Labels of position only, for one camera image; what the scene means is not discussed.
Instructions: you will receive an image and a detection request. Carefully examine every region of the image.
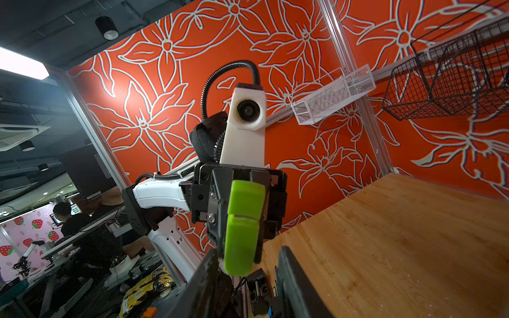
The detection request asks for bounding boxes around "clear plastic bin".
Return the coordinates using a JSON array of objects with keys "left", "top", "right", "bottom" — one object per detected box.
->
[{"left": 291, "top": 64, "right": 376, "bottom": 125}]

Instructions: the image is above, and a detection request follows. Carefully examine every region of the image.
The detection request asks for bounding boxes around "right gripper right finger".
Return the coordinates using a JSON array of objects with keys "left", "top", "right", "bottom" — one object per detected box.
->
[{"left": 278, "top": 246, "right": 334, "bottom": 318}]

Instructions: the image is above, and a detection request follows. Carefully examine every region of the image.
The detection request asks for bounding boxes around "black wire basket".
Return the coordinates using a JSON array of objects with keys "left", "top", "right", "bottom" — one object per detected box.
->
[{"left": 381, "top": 1, "right": 508, "bottom": 121}]

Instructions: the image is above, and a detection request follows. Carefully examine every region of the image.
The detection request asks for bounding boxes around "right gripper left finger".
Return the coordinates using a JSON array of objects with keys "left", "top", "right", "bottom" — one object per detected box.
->
[{"left": 164, "top": 249, "right": 219, "bottom": 317}]

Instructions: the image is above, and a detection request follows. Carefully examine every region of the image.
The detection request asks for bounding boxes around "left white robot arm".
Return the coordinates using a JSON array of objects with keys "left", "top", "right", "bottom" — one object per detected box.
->
[{"left": 122, "top": 60, "right": 288, "bottom": 282}]

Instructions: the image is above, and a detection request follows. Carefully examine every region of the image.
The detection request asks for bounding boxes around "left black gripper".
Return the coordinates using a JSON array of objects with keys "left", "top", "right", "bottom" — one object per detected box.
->
[{"left": 189, "top": 163, "right": 288, "bottom": 262}]

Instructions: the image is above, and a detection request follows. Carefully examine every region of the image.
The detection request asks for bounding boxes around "green usb drive front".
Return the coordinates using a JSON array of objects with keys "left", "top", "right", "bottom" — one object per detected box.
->
[{"left": 223, "top": 180, "right": 266, "bottom": 276}]

